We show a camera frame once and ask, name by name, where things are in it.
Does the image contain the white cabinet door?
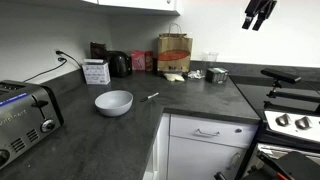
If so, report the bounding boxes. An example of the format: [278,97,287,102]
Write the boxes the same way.
[166,135,248,180]

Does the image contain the black white stove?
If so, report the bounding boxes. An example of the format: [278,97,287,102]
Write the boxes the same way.
[229,73,320,180]

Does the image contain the silver drawer handle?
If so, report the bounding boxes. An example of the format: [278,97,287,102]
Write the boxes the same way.
[194,128,221,138]

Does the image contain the white drawer front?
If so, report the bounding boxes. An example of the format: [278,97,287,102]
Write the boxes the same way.
[169,114,259,150]

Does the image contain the white wall outlet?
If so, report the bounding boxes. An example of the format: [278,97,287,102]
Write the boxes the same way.
[50,47,65,66]

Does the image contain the black box with labels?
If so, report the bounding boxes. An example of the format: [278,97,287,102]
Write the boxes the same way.
[205,67,230,85]

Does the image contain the pink box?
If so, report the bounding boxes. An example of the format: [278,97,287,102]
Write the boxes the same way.
[130,50,146,72]

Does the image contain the red orange box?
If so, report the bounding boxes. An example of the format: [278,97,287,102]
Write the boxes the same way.
[144,50,155,72]

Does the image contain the black electric kettle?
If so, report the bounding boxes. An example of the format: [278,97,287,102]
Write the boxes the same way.
[107,50,133,79]

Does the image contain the black silver toaster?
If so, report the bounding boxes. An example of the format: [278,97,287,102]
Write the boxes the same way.
[0,79,65,171]

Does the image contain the black bar camera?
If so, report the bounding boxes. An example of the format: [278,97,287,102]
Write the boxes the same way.
[260,67,302,85]

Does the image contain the crumpled clear plastic wrap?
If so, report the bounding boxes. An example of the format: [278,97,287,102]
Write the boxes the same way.
[187,69,206,80]

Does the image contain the brown paper shopping bag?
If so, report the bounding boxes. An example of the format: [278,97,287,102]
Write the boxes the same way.
[156,22,194,74]

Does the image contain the silver stove knob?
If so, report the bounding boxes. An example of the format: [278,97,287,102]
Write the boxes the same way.
[275,113,293,128]
[294,116,313,131]

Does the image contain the black device with orange part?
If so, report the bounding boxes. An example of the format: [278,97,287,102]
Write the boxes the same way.
[213,150,320,180]

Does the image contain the black camera stand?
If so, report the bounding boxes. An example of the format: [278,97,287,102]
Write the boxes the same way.
[263,79,320,114]

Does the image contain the black and white marker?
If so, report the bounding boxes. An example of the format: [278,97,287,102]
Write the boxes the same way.
[139,92,160,103]

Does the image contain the silver door handle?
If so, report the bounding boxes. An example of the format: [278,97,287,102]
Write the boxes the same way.
[227,152,242,171]

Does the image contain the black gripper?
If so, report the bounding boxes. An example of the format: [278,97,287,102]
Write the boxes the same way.
[241,0,278,32]

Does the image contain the pale yellow flat packet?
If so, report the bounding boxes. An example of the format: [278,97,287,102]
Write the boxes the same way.
[163,72,186,83]

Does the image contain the grey bowl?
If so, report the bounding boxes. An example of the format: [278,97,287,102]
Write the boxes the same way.
[94,89,134,118]

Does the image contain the white printed cardboard box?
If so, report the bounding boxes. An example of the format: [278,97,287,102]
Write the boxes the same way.
[81,58,111,86]

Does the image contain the white upper cabinet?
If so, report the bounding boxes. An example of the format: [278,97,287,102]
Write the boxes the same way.
[0,0,181,17]

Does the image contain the dark brown coffee bag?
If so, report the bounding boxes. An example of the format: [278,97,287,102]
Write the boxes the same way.
[89,41,109,61]

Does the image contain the clear plastic cup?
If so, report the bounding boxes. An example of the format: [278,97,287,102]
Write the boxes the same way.
[201,51,220,72]

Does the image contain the black power cable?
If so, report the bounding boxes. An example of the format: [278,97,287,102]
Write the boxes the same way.
[22,57,68,83]
[55,49,83,69]

